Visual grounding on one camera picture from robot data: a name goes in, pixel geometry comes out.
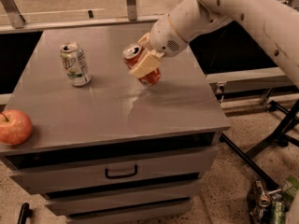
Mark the red apple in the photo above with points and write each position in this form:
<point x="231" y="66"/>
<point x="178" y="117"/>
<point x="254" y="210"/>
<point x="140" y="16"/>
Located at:
<point x="15" y="127"/>

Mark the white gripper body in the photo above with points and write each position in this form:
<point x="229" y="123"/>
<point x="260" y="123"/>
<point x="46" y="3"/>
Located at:
<point x="164" y="37"/>

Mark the red coke can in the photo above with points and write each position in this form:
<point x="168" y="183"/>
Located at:
<point x="148" y="80"/>

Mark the white green 7up can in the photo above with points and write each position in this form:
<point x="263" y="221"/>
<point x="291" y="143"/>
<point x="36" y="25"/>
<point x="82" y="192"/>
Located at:
<point x="75" y="64"/>

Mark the black object on floor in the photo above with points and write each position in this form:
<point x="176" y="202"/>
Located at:
<point x="24" y="214"/>

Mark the grey drawer cabinet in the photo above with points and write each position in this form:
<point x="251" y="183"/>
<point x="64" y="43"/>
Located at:
<point x="169" y="130"/>

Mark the black drawer handle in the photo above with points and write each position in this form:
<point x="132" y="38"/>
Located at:
<point x="121" y="173"/>

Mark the black metal stand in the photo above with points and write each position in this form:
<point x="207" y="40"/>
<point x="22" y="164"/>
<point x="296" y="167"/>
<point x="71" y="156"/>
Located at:
<point x="278" y="137"/>

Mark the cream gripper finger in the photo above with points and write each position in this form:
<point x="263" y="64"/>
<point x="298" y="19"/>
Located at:
<point x="144" y="62"/>
<point x="144" y="41"/>

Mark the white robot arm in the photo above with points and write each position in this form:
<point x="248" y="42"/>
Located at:
<point x="272" y="25"/>

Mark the pile of crushed cans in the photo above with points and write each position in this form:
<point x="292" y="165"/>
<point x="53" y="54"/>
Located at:
<point x="278" y="206"/>

